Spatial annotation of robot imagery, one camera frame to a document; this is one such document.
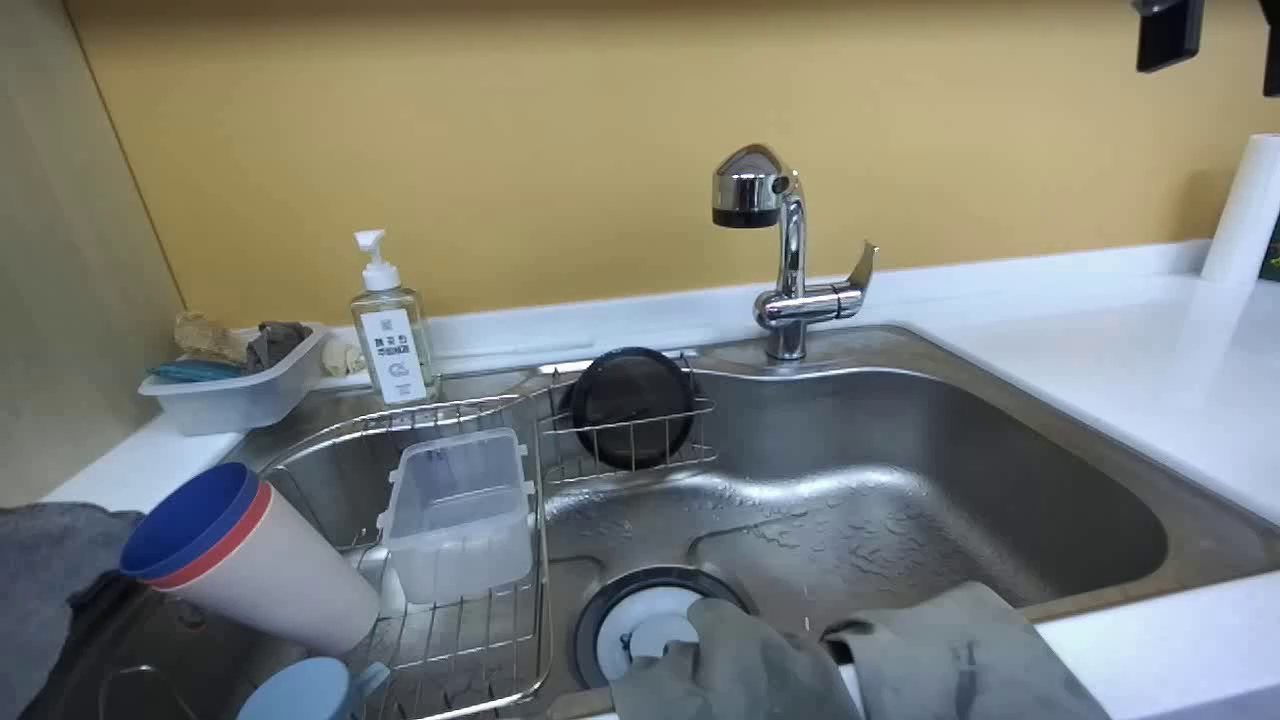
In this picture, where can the chrome faucet lever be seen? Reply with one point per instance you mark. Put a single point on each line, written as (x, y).
(849, 287)

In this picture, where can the white paper towel roll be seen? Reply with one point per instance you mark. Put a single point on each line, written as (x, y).
(1240, 215)

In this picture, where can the chrome faucet with spray head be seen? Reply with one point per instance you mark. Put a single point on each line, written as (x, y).
(791, 267)

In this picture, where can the stainless steel sink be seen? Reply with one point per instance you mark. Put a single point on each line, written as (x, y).
(933, 495)

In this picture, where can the black mesh strainer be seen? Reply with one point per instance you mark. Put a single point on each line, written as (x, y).
(627, 403)

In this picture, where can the sink drain with white stopper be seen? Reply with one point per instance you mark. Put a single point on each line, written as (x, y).
(642, 621)

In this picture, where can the clear soap pump bottle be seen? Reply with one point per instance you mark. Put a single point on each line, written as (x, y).
(395, 343)

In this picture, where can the clear plastic container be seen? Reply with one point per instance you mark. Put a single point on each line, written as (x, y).
(460, 525)

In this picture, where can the dark scrubbing pad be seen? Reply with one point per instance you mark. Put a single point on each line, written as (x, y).
(277, 343)

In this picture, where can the white plastic sponge tray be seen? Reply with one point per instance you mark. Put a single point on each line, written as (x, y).
(234, 399)

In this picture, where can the beige sponge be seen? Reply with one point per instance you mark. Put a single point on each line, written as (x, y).
(207, 336)

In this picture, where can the blue cloth scrubber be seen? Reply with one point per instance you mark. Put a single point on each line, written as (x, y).
(185, 371)

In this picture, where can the white tumbler with blue lid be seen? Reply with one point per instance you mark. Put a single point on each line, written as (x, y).
(265, 565)

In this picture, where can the light blue cup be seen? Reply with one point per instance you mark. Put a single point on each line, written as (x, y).
(300, 694)

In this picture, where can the grey cloth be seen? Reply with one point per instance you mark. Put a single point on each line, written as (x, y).
(47, 587)

